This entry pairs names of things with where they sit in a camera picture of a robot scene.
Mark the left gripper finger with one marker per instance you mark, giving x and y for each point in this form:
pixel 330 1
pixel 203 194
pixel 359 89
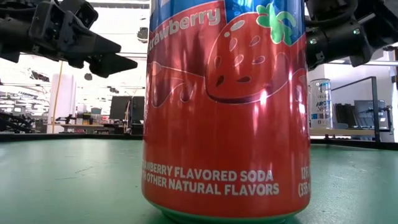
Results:
pixel 104 46
pixel 109 65

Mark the red Fanta strawberry can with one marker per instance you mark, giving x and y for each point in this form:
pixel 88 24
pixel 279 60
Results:
pixel 227 124

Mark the white Celsius can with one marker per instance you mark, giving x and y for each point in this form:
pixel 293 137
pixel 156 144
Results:
pixel 321 105

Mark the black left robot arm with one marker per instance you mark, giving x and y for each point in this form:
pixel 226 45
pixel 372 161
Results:
pixel 15 31

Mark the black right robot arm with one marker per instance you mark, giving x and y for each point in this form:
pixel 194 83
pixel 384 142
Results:
pixel 335 43

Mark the black background robot arm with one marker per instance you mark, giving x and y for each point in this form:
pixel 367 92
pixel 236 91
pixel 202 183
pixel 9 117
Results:
pixel 12 123

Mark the wooden shelf board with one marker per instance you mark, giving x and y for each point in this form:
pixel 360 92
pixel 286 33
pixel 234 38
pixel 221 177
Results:
pixel 351 132

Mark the black ceiling fixture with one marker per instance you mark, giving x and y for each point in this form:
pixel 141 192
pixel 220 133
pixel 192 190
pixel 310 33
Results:
pixel 143 35
pixel 88 76

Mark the long ceiling light strip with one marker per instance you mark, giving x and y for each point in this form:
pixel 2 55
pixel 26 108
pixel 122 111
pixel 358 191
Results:
pixel 133 55

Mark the black monitor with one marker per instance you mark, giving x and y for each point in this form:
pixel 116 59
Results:
pixel 138 109
pixel 119 107

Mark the wooden workbench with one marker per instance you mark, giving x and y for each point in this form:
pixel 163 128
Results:
pixel 81 126

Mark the green table mat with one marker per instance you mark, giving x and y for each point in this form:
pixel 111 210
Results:
pixel 77 180

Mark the black folded panels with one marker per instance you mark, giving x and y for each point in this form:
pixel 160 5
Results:
pixel 344 115

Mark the dark grey screen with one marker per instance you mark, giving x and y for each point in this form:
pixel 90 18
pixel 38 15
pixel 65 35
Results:
pixel 368 112

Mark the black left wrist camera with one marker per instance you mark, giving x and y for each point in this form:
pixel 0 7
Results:
pixel 84 14

